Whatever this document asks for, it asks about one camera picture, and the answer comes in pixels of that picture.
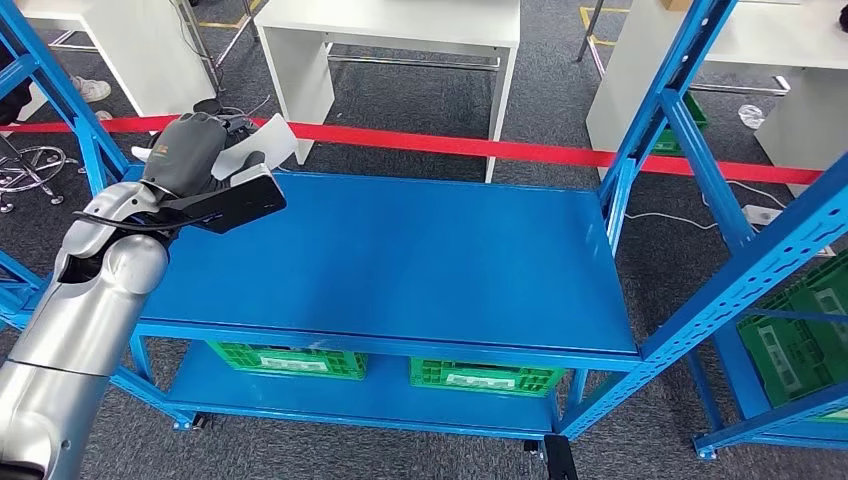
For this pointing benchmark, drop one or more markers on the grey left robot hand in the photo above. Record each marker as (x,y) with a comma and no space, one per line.
(182,156)

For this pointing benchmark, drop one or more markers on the white curved plastic part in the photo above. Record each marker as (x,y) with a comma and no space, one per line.
(265,142)

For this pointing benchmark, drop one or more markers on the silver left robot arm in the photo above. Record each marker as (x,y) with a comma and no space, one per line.
(86,318)

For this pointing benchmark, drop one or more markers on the white desk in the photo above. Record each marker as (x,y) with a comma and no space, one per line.
(152,60)
(782,33)
(298,73)

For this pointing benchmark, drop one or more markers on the person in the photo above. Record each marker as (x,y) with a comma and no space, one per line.
(89,89)

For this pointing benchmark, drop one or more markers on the chrome stool base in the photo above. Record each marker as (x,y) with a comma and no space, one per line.
(33,169)

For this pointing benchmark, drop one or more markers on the red barrier tape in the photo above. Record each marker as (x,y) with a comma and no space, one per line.
(430,142)

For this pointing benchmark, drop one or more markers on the brown cardboard box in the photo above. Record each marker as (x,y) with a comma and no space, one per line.
(676,4)

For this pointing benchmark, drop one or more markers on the clear crumpled plastic bag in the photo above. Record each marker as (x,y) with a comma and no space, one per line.
(752,117)

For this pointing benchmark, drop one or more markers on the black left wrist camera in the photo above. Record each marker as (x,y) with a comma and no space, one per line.
(245,205)

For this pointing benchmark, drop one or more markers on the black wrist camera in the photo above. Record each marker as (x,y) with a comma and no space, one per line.
(560,460)
(245,205)

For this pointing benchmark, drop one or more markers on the steel frame table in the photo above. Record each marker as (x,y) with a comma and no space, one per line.
(199,46)

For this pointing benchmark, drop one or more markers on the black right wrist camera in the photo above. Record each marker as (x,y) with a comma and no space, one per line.
(560,460)

